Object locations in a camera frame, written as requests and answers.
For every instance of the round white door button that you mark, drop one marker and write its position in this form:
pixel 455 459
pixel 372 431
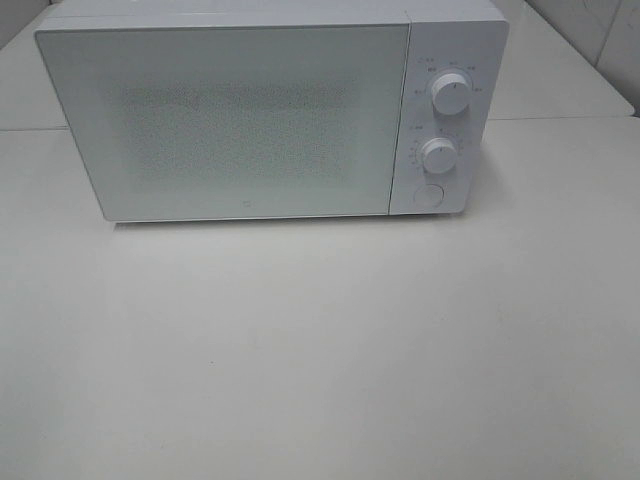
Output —
pixel 428 197

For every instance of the white timer knob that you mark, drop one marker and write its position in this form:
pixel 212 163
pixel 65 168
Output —
pixel 438 156

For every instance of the white microwave door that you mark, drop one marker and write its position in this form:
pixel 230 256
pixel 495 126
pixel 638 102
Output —
pixel 204 124

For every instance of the white microwave oven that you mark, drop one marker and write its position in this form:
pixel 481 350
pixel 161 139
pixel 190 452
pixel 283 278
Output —
pixel 466 37

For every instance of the upper white power knob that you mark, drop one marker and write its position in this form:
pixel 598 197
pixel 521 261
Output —
pixel 450 93

